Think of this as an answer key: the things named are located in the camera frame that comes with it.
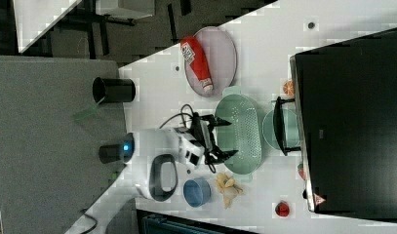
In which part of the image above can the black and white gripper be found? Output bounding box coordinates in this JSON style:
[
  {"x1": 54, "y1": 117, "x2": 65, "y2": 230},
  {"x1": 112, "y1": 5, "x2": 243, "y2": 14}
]
[{"x1": 174, "y1": 112, "x2": 237, "y2": 166}]

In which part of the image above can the green plastic strainer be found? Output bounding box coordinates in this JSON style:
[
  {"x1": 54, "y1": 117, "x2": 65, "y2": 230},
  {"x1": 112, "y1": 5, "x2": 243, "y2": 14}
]
[{"x1": 215, "y1": 86, "x2": 262, "y2": 182}]

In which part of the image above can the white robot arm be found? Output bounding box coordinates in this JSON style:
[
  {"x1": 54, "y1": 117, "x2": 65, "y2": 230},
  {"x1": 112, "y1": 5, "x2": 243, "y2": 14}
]
[{"x1": 122, "y1": 113, "x2": 236, "y2": 202}]

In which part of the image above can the yellow banana toy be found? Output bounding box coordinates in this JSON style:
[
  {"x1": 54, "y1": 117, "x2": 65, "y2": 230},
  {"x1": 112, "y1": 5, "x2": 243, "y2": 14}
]
[{"x1": 215, "y1": 173, "x2": 243, "y2": 209}]

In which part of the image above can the blue cup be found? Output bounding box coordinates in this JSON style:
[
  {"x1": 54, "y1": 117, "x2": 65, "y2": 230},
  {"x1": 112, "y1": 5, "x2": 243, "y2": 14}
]
[{"x1": 183, "y1": 177, "x2": 212, "y2": 208}]

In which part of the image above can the grey round plate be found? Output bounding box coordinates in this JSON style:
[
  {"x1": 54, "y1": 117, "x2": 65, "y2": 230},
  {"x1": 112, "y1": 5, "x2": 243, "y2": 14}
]
[{"x1": 183, "y1": 26, "x2": 237, "y2": 98}]

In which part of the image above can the green mug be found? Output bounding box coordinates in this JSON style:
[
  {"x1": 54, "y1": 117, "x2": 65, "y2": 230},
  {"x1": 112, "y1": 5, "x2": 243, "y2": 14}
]
[{"x1": 262, "y1": 101, "x2": 299, "y2": 150}]

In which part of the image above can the red ketchup bottle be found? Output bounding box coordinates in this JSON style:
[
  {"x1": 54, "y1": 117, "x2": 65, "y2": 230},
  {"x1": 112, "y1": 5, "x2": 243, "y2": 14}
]
[{"x1": 180, "y1": 36, "x2": 214, "y2": 93}]

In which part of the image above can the orange slice toy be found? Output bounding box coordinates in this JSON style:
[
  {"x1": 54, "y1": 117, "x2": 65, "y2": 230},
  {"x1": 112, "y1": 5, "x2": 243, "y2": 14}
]
[{"x1": 283, "y1": 80, "x2": 295, "y2": 97}]

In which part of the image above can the strawberry toy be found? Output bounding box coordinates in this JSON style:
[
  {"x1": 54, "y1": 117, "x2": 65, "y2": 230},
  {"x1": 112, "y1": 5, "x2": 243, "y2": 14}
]
[{"x1": 298, "y1": 163, "x2": 306, "y2": 180}]

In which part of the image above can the red round toy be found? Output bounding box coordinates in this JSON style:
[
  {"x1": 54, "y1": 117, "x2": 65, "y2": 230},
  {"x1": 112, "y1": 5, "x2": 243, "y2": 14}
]
[{"x1": 275, "y1": 201, "x2": 290, "y2": 217}]

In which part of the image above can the black cylinder container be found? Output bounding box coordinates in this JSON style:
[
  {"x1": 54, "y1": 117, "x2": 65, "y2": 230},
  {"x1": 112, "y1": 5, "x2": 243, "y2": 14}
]
[{"x1": 99, "y1": 144, "x2": 123, "y2": 164}]

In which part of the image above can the green spatula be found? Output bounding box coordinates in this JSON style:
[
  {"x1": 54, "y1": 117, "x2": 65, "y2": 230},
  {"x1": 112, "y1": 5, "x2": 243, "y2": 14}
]
[{"x1": 72, "y1": 97, "x2": 104, "y2": 121}]

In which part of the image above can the black toaster oven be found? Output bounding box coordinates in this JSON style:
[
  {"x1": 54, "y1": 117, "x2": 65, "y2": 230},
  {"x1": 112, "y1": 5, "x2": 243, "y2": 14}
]
[{"x1": 290, "y1": 27, "x2": 397, "y2": 223}]

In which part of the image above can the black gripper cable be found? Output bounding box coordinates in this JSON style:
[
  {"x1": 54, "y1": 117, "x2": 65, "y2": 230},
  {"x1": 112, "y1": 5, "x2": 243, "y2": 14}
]
[{"x1": 158, "y1": 103, "x2": 200, "y2": 131}]

